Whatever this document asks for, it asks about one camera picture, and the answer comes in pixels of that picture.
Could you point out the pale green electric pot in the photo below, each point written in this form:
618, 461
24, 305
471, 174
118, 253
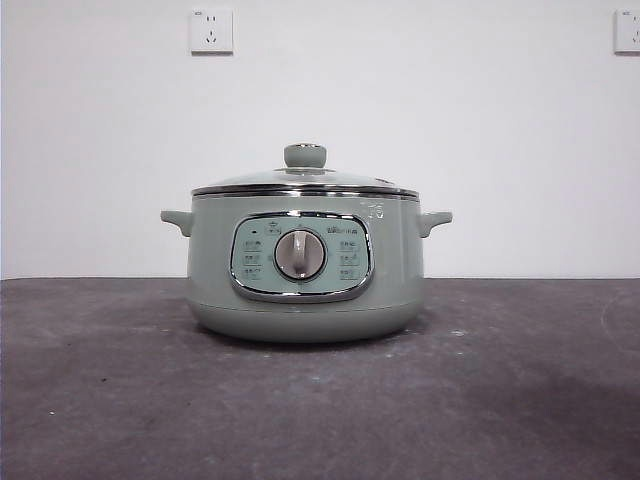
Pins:
215, 260

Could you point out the glass lid with green knob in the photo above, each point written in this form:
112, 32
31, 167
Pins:
305, 156

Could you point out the white wall socket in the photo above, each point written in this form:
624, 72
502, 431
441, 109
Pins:
629, 32
211, 31

